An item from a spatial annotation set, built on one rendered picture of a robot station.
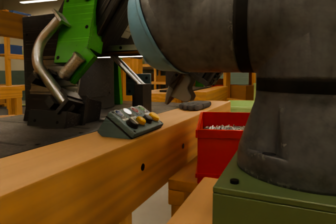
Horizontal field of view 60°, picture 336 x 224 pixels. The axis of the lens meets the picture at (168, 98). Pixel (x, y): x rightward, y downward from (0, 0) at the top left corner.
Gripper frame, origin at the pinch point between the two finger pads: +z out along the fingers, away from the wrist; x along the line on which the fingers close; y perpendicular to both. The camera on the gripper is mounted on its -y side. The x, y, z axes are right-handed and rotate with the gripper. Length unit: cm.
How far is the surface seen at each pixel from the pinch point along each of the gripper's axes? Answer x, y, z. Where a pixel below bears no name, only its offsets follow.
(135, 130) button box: -11.9, 1.7, 6.5
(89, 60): -0.5, -24.1, 5.2
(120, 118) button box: -12.1, -2.7, 6.4
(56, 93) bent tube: -6.2, -24.6, 16.2
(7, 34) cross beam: 13, -70, 23
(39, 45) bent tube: -2.0, -40.2, 10.9
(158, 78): 818, -313, 222
